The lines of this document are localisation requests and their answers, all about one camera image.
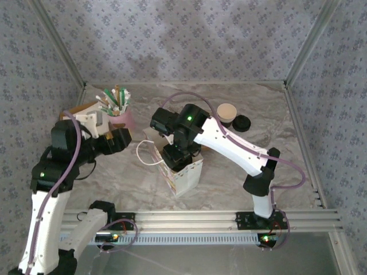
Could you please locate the white paper coffee cup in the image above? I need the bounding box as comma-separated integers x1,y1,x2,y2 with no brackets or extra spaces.
217,103,237,129

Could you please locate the white paper takeout bag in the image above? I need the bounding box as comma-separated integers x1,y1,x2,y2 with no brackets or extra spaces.
136,127,205,198

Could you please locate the pink straw holder cup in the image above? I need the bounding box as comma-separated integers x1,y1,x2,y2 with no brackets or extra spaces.
110,107,136,129

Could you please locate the black plastic cup lid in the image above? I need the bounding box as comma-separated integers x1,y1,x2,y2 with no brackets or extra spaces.
232,115,252,132

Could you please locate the small circuit board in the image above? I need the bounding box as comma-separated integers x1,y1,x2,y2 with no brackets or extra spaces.
259,233,280,244
95,233,120,243

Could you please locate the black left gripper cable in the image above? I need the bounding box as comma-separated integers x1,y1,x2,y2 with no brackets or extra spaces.
76,159,97,181

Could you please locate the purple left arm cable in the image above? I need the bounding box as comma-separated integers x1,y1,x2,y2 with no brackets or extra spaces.
17,111,139,272

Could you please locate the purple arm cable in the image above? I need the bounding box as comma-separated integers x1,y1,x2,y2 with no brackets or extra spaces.
160,91,307,252
17,111,139,272

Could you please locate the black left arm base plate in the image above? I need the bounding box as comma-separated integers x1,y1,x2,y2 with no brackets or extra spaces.
110,211,136,231

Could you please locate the aluminium mounting rail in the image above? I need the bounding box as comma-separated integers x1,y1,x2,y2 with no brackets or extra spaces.
61,210,343,233

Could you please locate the aluminium corner post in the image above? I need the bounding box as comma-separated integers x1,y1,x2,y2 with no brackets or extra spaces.
30,0,88,88
284,0,342,87

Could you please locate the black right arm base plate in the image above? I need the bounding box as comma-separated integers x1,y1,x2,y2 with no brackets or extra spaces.
235,211,289,230

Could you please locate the slotted grey cable duct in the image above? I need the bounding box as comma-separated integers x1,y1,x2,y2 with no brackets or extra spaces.
58,233,263,246

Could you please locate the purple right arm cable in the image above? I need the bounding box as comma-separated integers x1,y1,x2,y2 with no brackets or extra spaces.
160,91,307,252

